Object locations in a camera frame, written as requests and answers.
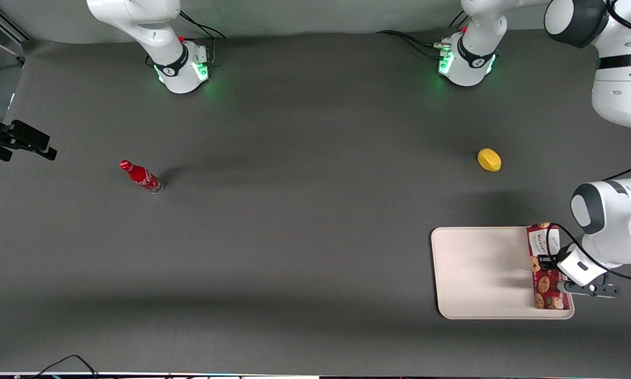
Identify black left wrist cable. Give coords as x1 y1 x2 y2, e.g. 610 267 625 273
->
544 156 631 284

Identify aluminium frame bar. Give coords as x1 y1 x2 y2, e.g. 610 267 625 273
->
0 0 33 65

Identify red cookie box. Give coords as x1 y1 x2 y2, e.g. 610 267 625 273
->
527 222 572 311

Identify beige plastic tray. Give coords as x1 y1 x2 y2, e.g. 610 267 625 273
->
431 226 576 321

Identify red cola bottle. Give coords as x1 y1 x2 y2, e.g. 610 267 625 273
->
119 160 164 194

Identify black left arm base cables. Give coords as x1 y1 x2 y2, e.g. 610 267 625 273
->
375 11 471 60

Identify black right arm base cables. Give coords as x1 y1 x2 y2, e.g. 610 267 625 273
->
145 9 227 68

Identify yellow lemon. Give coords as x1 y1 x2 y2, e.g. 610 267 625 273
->
477 148 502 173

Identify black cable at table edge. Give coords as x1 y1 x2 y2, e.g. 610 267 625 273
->
16 354 101 379

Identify black arm base cables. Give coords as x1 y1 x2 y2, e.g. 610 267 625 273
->
145 9 227 68
375 11 471 60

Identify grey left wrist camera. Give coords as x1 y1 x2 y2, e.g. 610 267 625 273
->
557 280 623 299

